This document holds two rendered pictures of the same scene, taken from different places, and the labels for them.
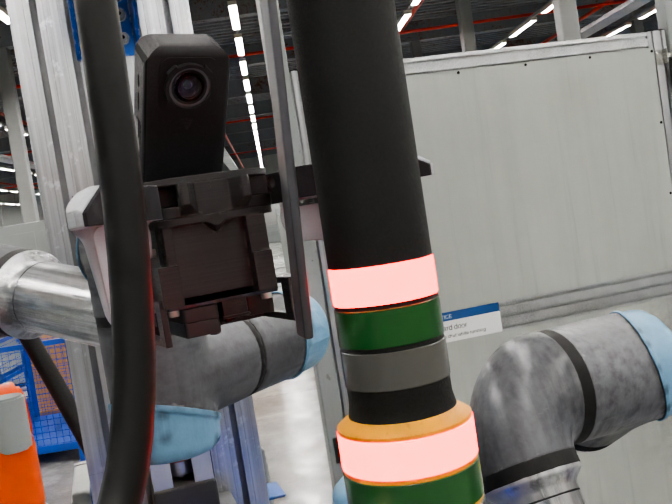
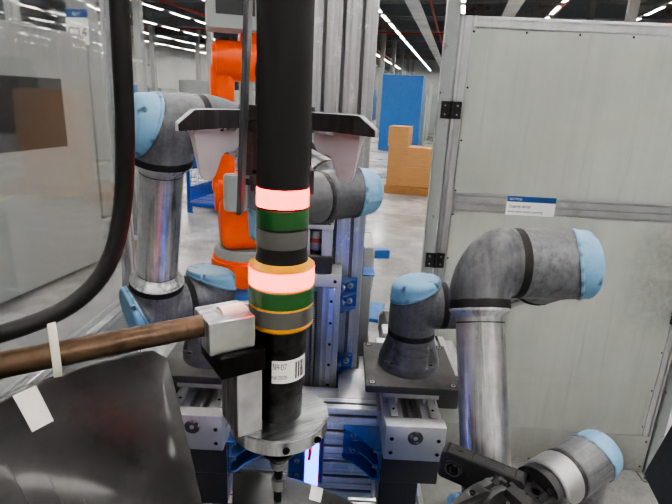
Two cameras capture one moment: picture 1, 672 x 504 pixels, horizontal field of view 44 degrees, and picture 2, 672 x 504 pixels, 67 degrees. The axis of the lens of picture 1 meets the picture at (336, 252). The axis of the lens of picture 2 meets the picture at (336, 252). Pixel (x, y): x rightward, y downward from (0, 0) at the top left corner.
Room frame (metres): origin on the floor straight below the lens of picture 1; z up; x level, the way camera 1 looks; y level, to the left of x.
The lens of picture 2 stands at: (-0.03, -0.14, 1.67)
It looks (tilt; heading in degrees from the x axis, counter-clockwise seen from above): 17 degrees down; 16
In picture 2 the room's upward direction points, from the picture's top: 3 degrees clockwise
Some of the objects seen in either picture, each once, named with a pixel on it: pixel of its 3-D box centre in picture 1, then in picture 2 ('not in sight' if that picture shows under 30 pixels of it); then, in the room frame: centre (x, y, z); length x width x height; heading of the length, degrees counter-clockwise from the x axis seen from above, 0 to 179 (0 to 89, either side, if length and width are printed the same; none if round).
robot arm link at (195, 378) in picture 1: (176, 375); (285, 201); (0.61, 0.13, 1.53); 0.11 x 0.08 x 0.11; 146
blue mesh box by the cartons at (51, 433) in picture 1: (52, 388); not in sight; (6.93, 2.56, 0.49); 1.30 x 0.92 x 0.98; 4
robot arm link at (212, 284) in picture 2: not in sight; (209, 293); (0.98, 0.48, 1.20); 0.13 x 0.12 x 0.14; 146
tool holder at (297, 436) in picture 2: not in sight; (267, 368); (0.25, -0.01, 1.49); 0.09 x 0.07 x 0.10; 139
